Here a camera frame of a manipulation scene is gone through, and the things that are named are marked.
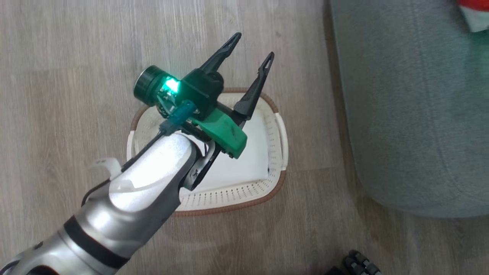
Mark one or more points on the white laundry basket brown rim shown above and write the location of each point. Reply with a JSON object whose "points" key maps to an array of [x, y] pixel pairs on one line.
{"points": [[248, 179]]}

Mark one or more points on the red white basketball jersey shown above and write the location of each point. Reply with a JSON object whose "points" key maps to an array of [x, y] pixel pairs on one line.
{"points": [[475, 13]]}

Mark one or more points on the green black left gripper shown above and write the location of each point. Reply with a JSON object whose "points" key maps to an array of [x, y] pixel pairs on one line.
{"points": [[219, 128]]}

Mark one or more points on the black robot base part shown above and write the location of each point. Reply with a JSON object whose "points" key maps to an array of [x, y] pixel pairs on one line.
{"points": [[359, 264]]}

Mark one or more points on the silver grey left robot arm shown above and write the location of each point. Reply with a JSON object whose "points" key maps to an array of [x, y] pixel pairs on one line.
{"points": [[126, 198]]}

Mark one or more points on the grey-green fabric sofa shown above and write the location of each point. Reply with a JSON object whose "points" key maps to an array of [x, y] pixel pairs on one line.
{"points": [[412, 107]]}

